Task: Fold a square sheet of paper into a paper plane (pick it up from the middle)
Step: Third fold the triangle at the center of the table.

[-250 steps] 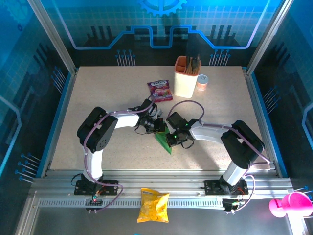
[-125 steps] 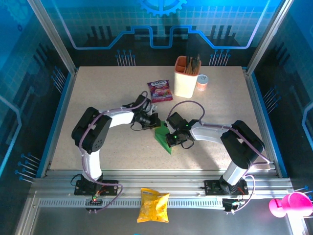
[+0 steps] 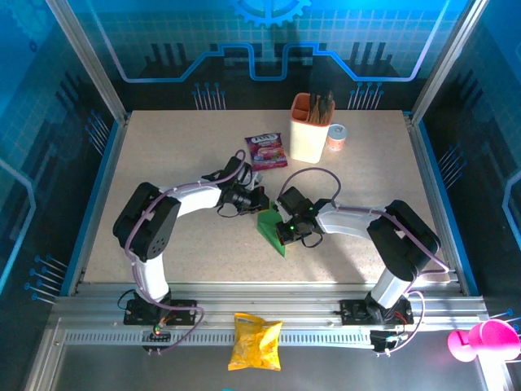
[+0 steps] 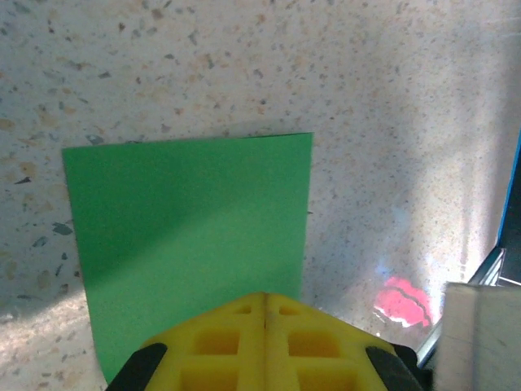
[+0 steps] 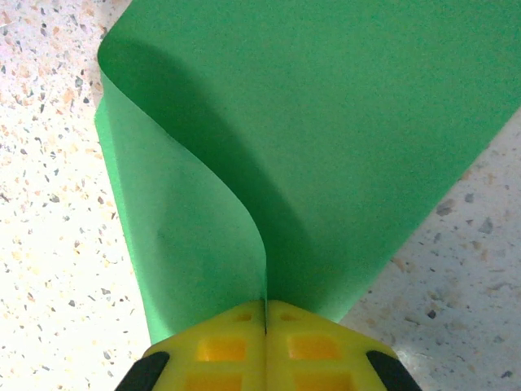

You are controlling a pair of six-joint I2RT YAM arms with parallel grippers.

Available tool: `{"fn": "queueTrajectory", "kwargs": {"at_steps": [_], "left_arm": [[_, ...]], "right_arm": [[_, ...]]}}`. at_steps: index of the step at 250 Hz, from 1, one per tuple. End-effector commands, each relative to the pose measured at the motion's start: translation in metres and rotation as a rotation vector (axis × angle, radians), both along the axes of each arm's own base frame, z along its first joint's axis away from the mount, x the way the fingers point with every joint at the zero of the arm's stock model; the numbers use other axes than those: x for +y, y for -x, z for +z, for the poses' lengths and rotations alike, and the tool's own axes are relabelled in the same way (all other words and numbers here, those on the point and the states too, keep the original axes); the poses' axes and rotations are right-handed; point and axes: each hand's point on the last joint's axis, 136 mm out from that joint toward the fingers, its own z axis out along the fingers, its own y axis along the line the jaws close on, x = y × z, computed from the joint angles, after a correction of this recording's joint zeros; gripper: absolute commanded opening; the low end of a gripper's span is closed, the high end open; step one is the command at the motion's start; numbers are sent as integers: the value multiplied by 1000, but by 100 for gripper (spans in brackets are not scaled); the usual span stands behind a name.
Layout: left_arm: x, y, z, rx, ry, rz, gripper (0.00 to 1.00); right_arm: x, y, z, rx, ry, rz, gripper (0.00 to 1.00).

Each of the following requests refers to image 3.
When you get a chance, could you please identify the purple candy bag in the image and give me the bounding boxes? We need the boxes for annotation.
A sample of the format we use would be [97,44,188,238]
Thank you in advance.
[243,131,289,173]

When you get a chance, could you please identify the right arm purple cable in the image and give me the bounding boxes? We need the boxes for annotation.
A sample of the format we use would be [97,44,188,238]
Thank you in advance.
[282,165,452,356]

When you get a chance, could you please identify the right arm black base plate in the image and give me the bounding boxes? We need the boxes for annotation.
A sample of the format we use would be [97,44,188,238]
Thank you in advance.
[339,298,414,327]

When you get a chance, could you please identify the aluminium frame post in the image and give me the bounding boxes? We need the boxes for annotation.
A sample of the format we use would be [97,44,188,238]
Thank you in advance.
[44,0,131,125]
[409,0,492,125]

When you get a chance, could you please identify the blue aluminium side rail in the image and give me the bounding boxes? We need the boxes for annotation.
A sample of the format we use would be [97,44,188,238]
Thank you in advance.
[402,110,481,297]
[64,117,131,297]

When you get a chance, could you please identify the wooden utensil handles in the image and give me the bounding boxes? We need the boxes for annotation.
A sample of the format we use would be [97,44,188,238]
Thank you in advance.
[308,95,325,124]

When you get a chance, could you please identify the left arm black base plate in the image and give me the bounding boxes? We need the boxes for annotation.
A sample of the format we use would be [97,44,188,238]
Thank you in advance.
[124,298,199,327]

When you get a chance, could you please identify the yellow chips bag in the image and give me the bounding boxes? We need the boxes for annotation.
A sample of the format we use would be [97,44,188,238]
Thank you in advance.
[227,312,284,372]

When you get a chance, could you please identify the cream utensil holder orange rim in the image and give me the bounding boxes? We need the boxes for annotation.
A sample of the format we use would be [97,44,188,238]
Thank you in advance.
[288,92,337,164]

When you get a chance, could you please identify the small orange can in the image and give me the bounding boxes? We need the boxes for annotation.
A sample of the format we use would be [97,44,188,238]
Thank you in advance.
[325,123,349,154]

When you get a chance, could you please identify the long aluminium rail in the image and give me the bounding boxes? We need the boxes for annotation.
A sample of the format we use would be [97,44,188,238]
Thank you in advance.
[52,282,489,332]

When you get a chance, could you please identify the black utensil handle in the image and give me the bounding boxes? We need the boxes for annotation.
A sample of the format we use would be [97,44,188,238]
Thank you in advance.
[319,89,335,121]

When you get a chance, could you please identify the pink plastic cup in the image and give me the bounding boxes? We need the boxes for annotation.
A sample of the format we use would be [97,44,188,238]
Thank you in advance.
[446,319,521,363]

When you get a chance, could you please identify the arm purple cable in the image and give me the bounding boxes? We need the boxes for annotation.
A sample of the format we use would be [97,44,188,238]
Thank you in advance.
[282,165,452,356]
[124,148,249,356]

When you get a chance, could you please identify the grey slotted cable duct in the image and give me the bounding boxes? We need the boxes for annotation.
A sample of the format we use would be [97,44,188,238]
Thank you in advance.
[63,328,374,348]

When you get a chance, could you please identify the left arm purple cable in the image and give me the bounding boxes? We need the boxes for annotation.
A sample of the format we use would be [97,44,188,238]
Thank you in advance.
[124,148,249,356]

